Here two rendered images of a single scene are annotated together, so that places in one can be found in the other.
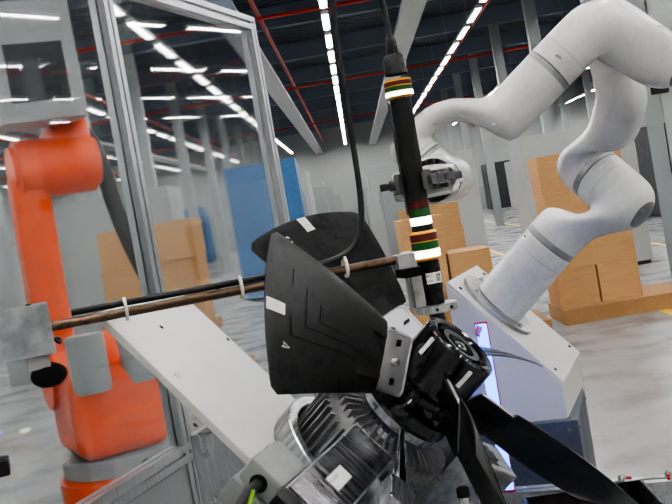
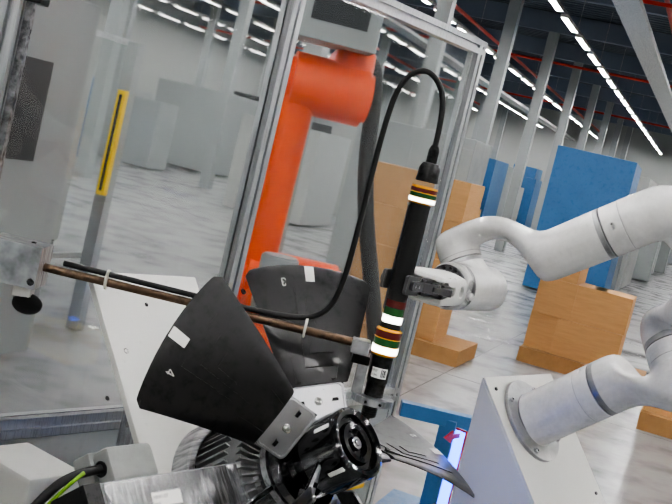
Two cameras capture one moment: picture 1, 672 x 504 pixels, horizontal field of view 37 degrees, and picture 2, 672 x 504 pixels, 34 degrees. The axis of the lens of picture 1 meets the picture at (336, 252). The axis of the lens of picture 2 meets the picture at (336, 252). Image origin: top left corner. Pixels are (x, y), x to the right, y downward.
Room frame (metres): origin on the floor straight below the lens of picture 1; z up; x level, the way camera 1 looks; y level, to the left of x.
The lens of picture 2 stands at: (-0.17, -0.55, 1.67)
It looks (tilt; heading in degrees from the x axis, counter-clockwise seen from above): 6 degrees down; 17
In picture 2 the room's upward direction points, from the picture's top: 14 degrees clockwise
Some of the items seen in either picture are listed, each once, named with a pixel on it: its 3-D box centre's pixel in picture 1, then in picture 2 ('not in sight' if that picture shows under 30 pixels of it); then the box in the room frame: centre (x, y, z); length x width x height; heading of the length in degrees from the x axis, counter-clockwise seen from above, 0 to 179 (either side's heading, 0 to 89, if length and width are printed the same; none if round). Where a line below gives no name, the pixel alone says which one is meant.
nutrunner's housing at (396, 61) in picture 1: (414, 182); (401, 283); (1.59, -0.14, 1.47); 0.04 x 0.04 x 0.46
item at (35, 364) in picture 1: (48, 370); (27, 299); (1.42, 0.43, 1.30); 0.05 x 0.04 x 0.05; 107
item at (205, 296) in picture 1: (237, 290); (203, 305); (1.50, 0.15, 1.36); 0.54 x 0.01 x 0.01; 107
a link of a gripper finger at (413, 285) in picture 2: (436, 178); (422, 287); (1.59, -0.17, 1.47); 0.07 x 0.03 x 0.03; 162
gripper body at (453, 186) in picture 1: (427, 180); (433, 284); (1.69, -0.17, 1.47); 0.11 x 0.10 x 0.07; 162
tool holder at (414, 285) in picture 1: (425, 281); (372, 372); (1.58, -0.13, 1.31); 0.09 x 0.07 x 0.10; 107
